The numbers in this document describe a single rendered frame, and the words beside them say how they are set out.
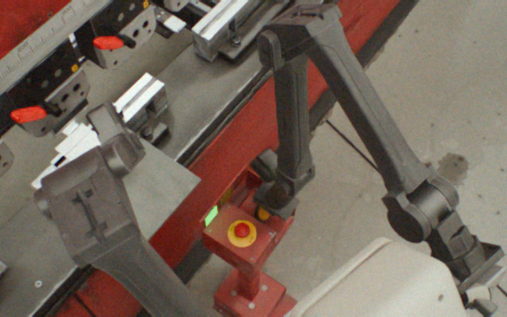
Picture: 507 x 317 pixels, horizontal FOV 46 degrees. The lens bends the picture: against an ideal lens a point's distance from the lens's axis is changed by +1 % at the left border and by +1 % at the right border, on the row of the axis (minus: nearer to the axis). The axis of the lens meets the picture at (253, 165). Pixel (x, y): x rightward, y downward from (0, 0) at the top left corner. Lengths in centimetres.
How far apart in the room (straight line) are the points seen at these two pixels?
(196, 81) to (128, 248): 99
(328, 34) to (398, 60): 189
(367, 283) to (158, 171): 62
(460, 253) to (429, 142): 160
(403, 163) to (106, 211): 53
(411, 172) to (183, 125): 71
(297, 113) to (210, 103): 47
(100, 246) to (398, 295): 40
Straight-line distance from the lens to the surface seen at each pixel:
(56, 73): 115
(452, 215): 104
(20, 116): 108
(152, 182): 132
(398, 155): 100
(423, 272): 85
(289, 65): 104
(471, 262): 106
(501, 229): 254
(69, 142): 141
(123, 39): 120
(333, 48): 96
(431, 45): 294
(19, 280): 144
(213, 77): 161
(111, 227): 65
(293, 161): 121
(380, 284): 86
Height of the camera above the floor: 217
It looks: 62 degrees down
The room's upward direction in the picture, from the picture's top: 1 degrees clockwise
